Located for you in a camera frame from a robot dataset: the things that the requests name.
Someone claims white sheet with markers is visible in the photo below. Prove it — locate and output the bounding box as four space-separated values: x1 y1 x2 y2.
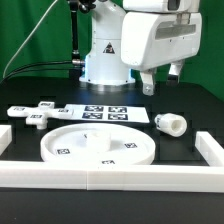
65 104 150 123

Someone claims grey cable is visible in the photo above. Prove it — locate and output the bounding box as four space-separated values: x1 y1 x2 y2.
2 0 60 79

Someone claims black cable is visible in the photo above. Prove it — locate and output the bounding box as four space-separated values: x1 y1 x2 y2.
0 60 74 84

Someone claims white cross-shaped table base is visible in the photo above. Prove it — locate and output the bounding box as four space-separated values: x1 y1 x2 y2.
7 101 73 130

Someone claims white round table top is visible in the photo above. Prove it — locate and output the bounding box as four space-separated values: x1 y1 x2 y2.
40 123 156 165

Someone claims white U-shaped frame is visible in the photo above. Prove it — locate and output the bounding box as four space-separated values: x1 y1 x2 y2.
0 125 224 194

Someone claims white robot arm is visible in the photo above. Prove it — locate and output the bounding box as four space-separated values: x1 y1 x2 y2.
80 0 202 96

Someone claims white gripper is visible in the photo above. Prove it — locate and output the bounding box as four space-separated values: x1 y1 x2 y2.
121 12 202 96

